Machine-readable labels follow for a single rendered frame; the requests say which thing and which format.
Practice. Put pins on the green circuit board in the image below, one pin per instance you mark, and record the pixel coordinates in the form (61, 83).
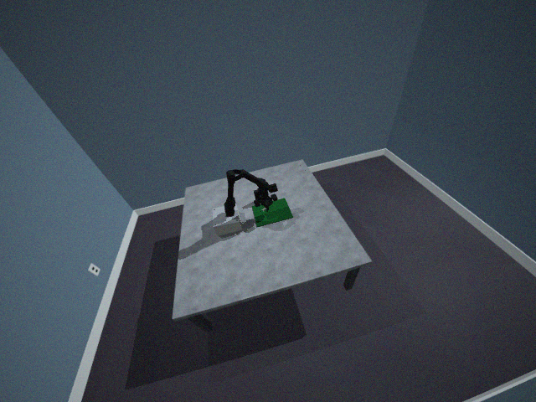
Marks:
(278, 211)

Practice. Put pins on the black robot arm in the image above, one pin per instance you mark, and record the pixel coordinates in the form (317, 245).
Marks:
(263, 188)

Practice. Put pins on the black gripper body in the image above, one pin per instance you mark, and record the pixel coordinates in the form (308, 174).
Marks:
(257, 202)

